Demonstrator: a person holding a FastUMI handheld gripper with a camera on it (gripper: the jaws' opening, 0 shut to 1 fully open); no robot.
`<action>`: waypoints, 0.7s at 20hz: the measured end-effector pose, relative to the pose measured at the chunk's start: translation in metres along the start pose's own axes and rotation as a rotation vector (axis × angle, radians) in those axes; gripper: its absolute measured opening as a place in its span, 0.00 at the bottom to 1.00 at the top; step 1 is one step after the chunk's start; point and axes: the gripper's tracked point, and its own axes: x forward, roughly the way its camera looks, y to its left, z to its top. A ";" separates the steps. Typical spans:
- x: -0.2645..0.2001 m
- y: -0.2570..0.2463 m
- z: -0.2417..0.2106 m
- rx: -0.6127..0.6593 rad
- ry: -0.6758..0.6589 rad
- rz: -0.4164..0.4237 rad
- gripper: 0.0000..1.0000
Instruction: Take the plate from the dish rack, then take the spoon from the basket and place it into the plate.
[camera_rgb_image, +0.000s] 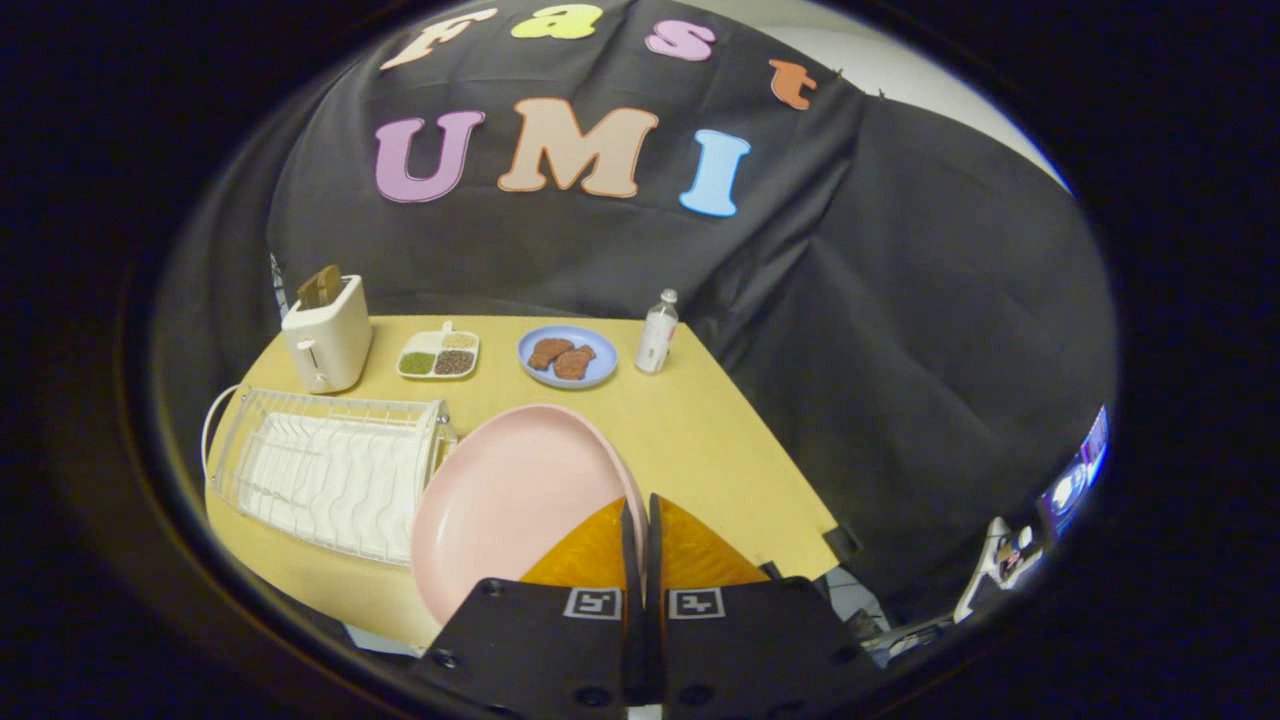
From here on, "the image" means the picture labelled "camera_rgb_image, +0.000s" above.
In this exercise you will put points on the white metal stand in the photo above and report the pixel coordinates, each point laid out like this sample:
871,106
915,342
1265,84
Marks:
277,285

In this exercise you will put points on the blue plate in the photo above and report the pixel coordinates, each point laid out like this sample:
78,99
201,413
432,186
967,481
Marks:
600,368

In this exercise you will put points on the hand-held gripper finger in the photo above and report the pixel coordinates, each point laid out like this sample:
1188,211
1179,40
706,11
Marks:
654,555
631,560

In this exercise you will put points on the brown toast slice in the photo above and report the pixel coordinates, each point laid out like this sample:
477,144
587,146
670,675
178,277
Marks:
320,288

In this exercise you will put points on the white sectioned seed tray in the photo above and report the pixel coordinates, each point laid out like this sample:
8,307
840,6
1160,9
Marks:
438,355

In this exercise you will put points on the pink plate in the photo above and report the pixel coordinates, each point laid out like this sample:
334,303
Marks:
510,500

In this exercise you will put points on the black backdrop cloth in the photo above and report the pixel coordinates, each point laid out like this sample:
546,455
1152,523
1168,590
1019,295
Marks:
900,350

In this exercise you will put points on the brown meat piece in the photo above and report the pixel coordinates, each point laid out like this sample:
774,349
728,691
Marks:
574,364
548,353

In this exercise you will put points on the bright monitor screen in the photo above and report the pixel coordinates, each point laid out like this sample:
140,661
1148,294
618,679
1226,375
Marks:
1075,478

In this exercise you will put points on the small clear plastic bottle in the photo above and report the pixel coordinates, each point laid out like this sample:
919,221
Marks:
656,340

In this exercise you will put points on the white device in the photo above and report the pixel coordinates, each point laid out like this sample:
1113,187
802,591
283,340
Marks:
990,570

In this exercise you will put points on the white toaster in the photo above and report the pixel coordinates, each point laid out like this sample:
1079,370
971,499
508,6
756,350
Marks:
330,345

